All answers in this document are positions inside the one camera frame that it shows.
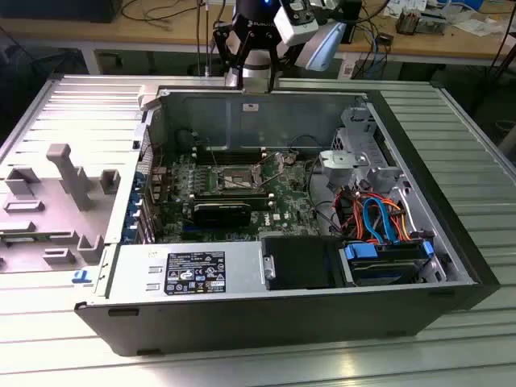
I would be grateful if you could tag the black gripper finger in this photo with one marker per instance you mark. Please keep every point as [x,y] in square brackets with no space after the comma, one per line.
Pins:
[225,40]
[274,52]

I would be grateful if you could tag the thin metal locking lever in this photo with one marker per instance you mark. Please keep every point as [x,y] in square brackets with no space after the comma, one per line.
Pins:
[270,173]
[213,153]

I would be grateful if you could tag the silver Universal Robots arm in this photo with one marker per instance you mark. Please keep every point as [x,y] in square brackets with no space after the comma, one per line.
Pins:
[322,48]

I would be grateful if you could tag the CPU socket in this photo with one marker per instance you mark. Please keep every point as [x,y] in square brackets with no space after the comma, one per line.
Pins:
[238,181]

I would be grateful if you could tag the white printed label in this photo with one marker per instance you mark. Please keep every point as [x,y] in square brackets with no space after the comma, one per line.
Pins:
[348,69]

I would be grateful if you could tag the black upright box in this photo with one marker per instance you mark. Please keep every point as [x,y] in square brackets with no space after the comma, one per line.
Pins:
[352,20]

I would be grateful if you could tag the small black device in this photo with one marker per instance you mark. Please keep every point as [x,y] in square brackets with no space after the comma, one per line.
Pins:
[385,39]

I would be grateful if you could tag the silver disk bay cage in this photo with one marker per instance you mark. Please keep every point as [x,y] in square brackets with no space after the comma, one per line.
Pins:
[342,159]

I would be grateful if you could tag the brown coil transformer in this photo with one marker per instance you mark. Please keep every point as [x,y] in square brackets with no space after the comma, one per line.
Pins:
[407,22]

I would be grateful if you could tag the green motherboard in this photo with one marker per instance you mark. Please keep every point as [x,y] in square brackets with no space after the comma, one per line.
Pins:
[282,209]

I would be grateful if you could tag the long wooden desk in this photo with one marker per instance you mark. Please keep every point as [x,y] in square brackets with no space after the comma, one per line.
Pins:
[60,30]

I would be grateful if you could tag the black flat box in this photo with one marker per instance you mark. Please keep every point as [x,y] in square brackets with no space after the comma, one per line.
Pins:
[60,10]

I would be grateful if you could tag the black graphics card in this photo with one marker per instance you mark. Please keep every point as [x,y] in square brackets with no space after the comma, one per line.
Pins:
[219,215]

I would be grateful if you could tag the white papers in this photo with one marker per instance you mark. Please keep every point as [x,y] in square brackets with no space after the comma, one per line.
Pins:
[479,26]

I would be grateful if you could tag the hard disk in blue carrier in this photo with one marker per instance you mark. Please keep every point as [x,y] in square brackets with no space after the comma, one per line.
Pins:
[379,268]

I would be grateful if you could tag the silver power supply with label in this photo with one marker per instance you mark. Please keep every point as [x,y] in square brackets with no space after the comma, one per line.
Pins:
[133,270]

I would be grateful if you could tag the grey parts rack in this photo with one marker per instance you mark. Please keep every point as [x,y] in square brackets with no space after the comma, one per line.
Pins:
[48,225]

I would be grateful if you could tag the black open PC case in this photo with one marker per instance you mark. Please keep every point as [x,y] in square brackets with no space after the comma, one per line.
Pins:
[242,322]

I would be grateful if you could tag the white camera box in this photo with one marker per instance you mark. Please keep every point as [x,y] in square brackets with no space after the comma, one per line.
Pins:
[296,24]

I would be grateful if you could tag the white corner bracket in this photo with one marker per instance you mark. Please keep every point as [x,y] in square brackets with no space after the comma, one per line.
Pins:
[147,98]

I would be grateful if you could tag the small blue T-shaped bracket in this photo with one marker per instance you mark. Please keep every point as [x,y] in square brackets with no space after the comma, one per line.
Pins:
[79,276]

